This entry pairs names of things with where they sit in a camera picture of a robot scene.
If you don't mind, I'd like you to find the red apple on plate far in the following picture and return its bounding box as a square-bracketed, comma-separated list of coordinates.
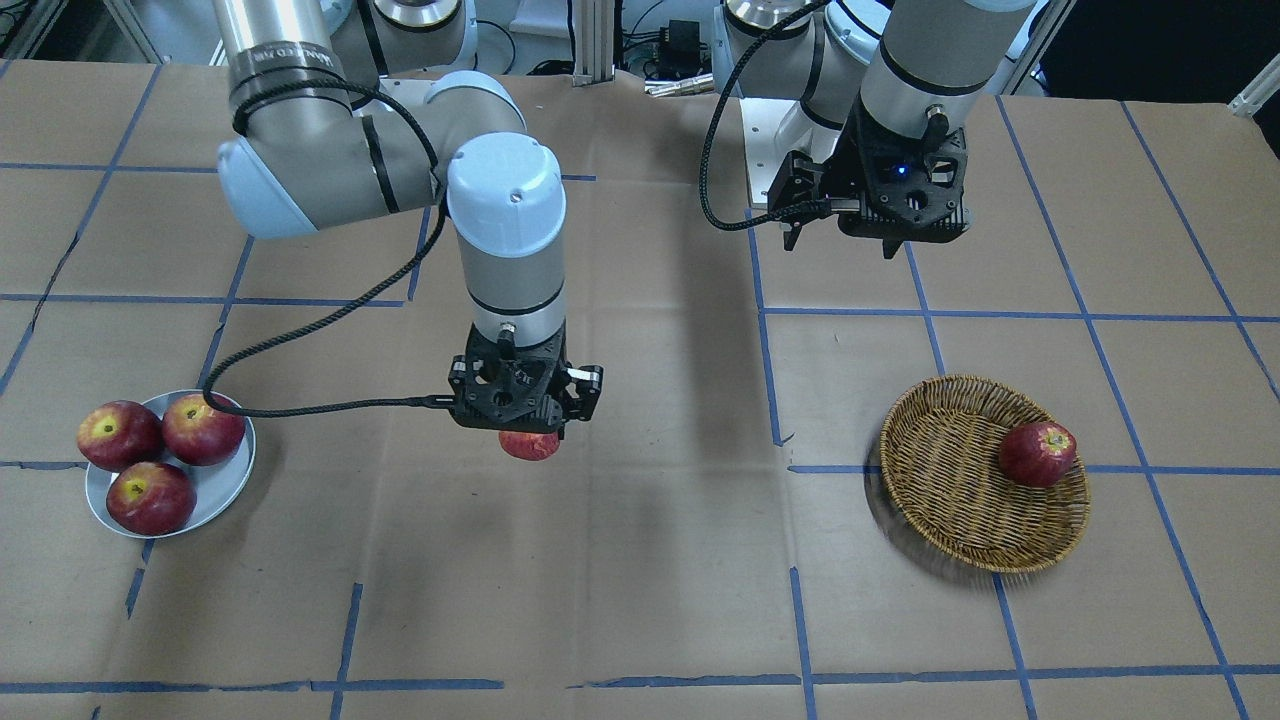
[161, 393, 247, 468]

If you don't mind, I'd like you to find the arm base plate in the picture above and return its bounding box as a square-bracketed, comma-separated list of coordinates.
[740, 97, 840, 211]

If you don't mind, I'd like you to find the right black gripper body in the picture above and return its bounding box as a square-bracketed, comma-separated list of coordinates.
[445, 325, 604, 438]

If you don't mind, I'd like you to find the red apple on plate middle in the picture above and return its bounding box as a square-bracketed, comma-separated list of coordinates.
[76, 400, 165, 473]

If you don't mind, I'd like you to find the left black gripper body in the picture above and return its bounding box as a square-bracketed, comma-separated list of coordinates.
[767, 101, 973, 243]

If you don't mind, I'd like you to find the light blue plate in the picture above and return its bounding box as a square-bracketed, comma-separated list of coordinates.
[76, 389, 256, 538]

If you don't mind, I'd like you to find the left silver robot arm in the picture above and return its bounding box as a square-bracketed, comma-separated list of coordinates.
[698, 1, 1036, 259]

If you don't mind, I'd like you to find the red apple on plate outer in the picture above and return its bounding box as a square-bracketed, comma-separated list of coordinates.
[106, 461, 197, 537]

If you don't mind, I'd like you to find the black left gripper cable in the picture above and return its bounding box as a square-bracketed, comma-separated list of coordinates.
[699, 0, 831, 231]

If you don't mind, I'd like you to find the aluminium frame post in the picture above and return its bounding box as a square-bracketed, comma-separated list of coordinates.
[566, 0, 621, 87]

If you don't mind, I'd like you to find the brown wicker basket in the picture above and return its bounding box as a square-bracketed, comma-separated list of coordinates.
[878, 374, 1092, 574]

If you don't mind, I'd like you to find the dark red apple in basket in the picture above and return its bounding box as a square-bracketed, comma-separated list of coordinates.
[997, 421, 1076, 489]

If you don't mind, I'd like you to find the yellow red apple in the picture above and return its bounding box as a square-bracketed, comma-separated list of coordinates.
[498, 430, 561, 462]

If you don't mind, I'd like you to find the red apple on plate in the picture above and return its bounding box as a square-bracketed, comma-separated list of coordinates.
[161, 393, 247, 468]
[106, 461, 197, 537]
[76, 400, 165, 473]

